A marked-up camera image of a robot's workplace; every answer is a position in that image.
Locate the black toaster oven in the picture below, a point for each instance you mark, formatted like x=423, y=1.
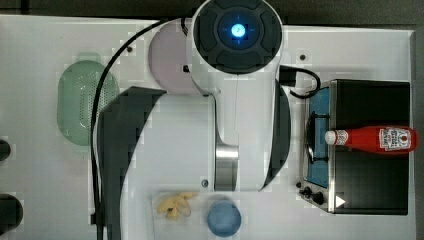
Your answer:
x=356, y=157

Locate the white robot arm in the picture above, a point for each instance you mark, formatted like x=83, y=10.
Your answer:
x=232, y=134

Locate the oven door handle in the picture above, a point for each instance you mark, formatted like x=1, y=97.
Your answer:
x=310, y=137

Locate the red plush ketchup bottle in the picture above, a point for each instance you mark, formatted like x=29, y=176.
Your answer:
x=387, y=140

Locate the lilac oval plate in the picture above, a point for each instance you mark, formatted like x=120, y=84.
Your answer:
x=167, y=59

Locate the black cup near edge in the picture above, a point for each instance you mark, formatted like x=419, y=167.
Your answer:
x=11, y=213

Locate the green perforated colander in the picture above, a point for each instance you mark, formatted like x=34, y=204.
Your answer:
x=76, y=92

